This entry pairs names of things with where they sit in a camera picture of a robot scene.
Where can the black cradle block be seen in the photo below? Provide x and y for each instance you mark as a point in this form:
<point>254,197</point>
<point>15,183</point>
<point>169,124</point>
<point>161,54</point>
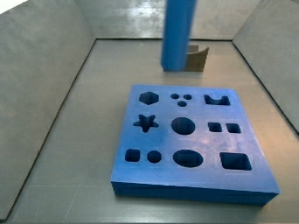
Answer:
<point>197,58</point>

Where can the blue cylindrical peg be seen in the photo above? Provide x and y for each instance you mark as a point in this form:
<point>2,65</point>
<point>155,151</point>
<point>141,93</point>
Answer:
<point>177,32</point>

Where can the blue shape sorting board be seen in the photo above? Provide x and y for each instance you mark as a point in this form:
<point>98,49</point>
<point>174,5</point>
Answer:
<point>187,148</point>

